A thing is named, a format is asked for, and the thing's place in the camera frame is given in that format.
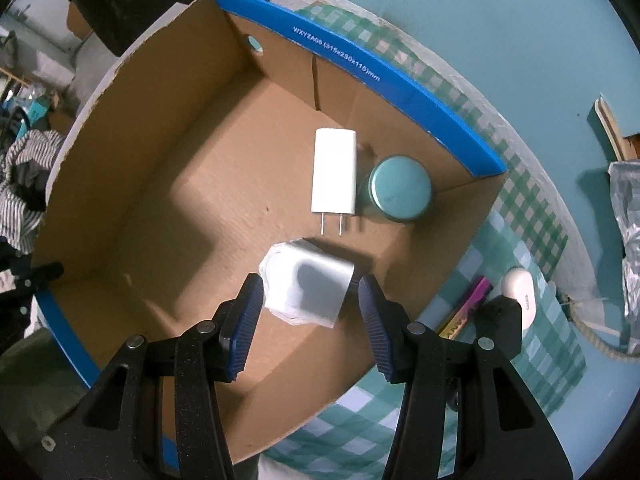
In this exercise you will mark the white cube charger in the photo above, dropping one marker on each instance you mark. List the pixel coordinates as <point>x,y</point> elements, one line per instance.
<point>320,280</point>

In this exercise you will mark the white earbud case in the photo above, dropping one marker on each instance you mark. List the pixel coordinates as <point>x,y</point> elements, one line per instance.
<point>517,285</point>

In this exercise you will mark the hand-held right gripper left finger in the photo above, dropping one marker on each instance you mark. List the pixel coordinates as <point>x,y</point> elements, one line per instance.
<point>245,330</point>

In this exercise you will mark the silver foil curtain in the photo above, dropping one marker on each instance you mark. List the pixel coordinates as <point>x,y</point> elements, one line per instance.
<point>627,210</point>

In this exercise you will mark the pink and yellow lighter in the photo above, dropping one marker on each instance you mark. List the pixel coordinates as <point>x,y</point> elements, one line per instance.
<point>470,300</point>

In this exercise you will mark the wooden ledge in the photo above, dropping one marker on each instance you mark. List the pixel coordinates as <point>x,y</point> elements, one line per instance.
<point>610,125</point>

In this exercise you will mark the striped cloth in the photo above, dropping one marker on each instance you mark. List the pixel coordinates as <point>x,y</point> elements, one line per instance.
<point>20,185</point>

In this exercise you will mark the long white charger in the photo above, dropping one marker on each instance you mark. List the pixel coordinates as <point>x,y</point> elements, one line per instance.
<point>334,170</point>

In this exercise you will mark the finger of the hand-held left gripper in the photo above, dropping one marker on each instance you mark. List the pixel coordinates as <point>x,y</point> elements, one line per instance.
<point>42,274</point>

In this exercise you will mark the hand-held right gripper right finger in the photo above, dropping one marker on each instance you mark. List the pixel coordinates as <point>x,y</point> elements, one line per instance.
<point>377,335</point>

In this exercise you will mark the teal box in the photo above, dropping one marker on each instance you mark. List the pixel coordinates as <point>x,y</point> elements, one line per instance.
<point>32,112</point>

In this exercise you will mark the round teal tin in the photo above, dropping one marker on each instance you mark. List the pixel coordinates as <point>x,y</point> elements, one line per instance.
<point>400,187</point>

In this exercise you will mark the light green checked tablecloth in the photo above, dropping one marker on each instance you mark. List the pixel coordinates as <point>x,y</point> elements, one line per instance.
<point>500,390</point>

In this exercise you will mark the blue cardboard box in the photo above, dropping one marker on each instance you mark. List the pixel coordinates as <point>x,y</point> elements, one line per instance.
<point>200,185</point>

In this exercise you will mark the black hanging garment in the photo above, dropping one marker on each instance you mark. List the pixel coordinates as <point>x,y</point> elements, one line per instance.
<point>150,0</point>

